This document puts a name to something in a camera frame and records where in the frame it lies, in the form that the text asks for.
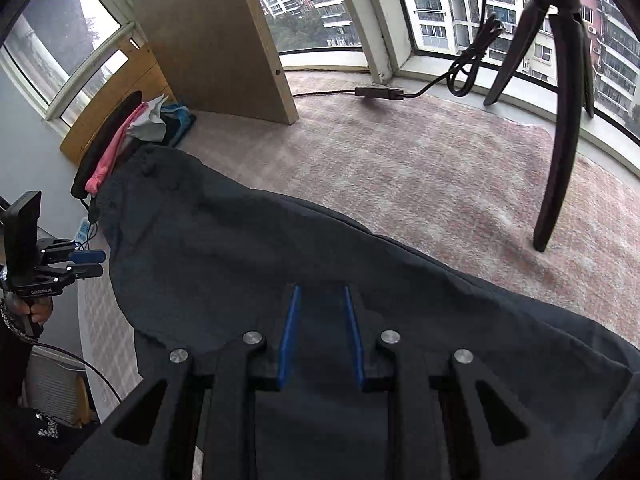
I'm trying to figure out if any white power strip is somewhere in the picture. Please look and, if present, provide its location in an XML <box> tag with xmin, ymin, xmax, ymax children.
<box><xmin>74</xmin><ymin>216</ymin><xmax>98</xmax><ymax>251</ymax></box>

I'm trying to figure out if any black folded garment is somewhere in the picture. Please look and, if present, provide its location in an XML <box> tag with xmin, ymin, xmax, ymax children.
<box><xmin>70</xmin><ymin>91</ymin><xmax>146</xmax><ymax>200</ymax></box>

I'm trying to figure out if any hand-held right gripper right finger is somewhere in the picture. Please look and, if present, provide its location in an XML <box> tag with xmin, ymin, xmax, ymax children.
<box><xmin>342</xmin><ymin>285</ymin><xmax>608</xmax><ymax>480</ymax></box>

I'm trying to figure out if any person's left hand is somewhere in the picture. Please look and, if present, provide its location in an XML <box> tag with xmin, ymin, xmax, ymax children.
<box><xmin>20</xmin><ymin>296</ymin><xmax>52</xmax><ymax>327</ymax></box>

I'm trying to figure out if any pink folded garment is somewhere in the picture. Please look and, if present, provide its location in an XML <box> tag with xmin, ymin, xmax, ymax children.
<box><xmin>85</xmin><ymin>102</ymin><xmax>151</xmax><ymax>195</ymax></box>

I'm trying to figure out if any large wooden board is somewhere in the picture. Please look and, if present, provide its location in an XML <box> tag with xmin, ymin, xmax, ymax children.
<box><xmin>134</xmin><ymin>0</ymin><xmax>300</xmax><ymax>126</ymax></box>

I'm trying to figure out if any black ring light cable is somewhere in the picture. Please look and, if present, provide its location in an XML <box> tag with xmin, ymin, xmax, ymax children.
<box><xmin>292</xmin><ymin>0</ymin><xmax>506</xmax><ymax>98</ymax></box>

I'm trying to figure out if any white folded garment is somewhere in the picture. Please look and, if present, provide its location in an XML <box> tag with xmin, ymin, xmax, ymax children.
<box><xmin>125</xmin><ymin>94</ymin><xmax>168</xmax><ymax>143</ymax></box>

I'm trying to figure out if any white window frame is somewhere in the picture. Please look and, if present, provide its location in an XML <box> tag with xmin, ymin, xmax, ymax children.
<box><xmin>0</xmin><ymin>0</ymin><xmax>146</xmax><ymax>123</ymax></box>
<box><xmin>245</xmin><ymin>0</ymin><xmax>640</xmax><ymax>176</ymax></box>

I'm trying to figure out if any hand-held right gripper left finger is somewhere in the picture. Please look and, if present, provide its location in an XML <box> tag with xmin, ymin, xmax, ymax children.
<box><xmin>57</xmin><ymin>285</ymin><xmax>303</xmax><ymax>480</ymax></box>

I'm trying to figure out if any black tripod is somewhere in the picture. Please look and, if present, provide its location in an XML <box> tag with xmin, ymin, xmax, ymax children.
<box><xmin>482</xmin><ymin>0</ymin><xmax>596</xmax><ymax>253</ymax></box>

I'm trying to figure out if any light plywood panel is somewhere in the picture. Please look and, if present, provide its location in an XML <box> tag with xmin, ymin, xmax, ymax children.
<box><xmin>59</xmin><ymin>42</ymin><xmax>178</xmax><ymax>165</ymax></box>

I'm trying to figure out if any person's dark patterned clothing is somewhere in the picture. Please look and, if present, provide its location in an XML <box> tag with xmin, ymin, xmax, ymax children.
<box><xmin>0</xmin><ymin>400</ymin><xmax>106</xmax><ymax>480</ymax></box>

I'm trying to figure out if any person's left forearm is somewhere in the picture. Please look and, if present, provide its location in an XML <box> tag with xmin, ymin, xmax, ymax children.
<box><xmin>0</xmin><ymin>280</ymin><xmax>46</xmax><ymax>406</ymax></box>

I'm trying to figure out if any black inline cable controller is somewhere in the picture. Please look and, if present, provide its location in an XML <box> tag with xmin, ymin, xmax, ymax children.
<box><xmin>354</xmin><ymin>86</ymin><xmax>404</xmax><ymax>101</ymax></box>

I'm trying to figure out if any thin black cable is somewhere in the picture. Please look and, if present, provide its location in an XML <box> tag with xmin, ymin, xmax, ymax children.
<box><xmin>30</xmin><ymin>342</ymin><xmax>123</xmax><ymax>403</ymax></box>

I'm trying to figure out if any pink plaid blanket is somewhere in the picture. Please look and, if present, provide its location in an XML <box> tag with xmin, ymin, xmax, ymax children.
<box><xmin>77</xmin><ymin>70</ymin><xmax>640</xmax><ymax>411</ymax></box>

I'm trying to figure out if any white ribbed panel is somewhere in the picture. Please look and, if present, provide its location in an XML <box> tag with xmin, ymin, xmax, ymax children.
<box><xmin>22</xmin><ymin>350</ymin><xmax>86</xmax><ymax>428</ymax></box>

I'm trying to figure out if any dark grey garment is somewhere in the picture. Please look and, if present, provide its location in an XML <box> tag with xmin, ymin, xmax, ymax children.
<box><xmin>95</xmin><ymin>145</ymin><xmax>640</xmax><ymax>480</ymax></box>

